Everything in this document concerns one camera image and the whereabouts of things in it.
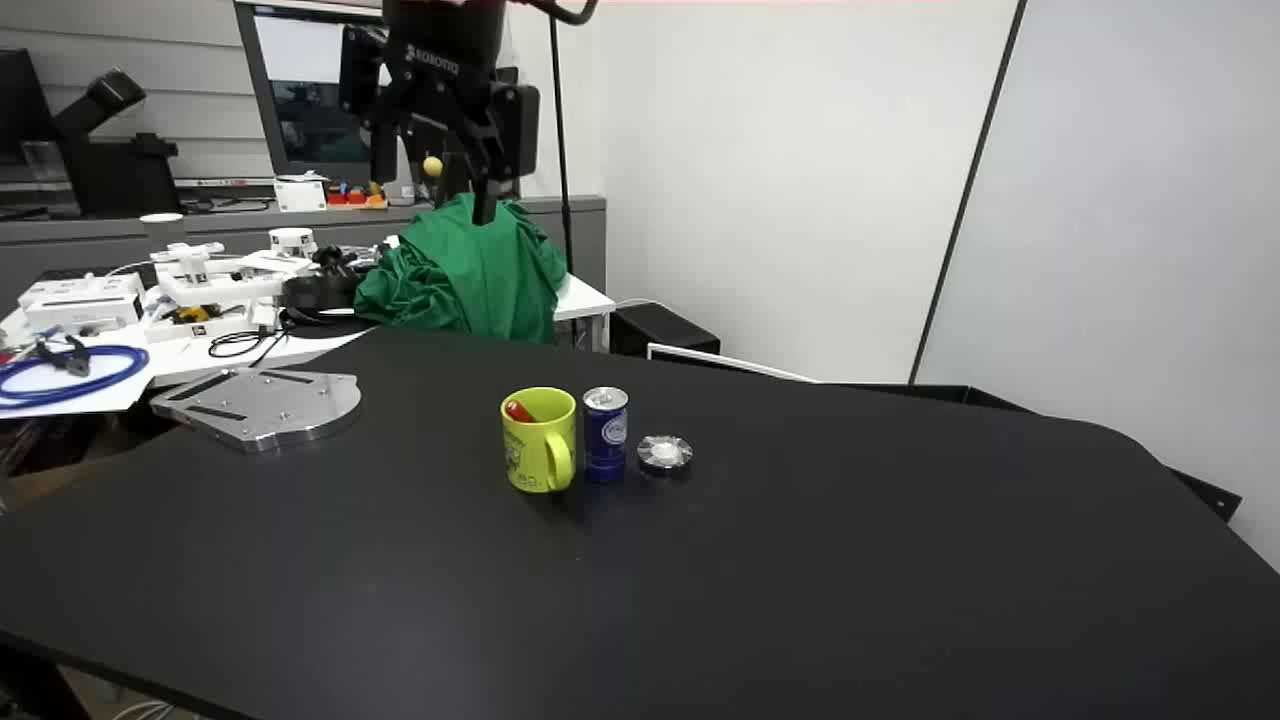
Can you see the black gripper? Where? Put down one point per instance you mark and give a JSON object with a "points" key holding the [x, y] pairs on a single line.
{"points": [[444, 103]]}

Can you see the red marker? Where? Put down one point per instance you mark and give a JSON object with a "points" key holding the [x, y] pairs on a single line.
{"points": [[522, 411]]}

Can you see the green ceramic mug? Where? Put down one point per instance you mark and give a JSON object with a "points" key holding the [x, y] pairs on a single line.
{"points": [[539, 444]]}

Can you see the small yellow ball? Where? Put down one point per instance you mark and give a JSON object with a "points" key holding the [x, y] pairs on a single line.
{"points": [[432, 165]]}

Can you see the orange small objects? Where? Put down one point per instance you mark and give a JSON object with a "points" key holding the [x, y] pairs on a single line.
{"points": [[352, 198]]}

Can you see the green cloth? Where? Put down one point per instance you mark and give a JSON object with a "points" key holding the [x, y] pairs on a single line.
{"points": [[465, 283]]}

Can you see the thin black vertical pole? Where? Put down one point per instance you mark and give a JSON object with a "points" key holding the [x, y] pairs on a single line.
{"points": [[561, 161]]}

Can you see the black framed monitor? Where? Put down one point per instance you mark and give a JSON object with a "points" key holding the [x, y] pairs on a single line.
{"points": [[300, 81]]}

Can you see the black headphones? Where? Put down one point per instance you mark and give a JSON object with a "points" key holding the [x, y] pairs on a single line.
{"points": [[317, 298]]}

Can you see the white side table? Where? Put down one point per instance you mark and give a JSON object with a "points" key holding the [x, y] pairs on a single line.
{"points": [[583, 300]]}

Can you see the white plastic device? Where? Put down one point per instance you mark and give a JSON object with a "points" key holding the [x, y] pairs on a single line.
{"points": [[222, 273]]}

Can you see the grey metal plate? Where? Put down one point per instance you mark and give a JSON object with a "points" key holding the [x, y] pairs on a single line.
{"points": [[264, 405]]}

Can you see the grey counter shelf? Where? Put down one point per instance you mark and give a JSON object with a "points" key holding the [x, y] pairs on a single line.
{"points": [[132, 239]]}

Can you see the blue soda can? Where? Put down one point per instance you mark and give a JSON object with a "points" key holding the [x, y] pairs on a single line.
{"points": [[604, 432]]}

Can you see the black microscope stand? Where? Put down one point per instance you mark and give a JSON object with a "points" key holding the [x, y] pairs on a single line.
{"points": [[115, 161]]}

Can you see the small round silver dish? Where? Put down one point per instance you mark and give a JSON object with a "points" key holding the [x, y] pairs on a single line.
{"points": [[667, 453]]}

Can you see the white box device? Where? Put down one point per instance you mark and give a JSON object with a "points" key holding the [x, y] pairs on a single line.
{"points": [[80, 305]]}

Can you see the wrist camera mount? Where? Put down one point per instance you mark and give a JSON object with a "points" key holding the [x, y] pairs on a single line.
{"points": [[522, 130]]}

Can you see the black diagonal wall strip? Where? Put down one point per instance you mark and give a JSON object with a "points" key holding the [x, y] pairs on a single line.
{"points": [[965, 186]]}

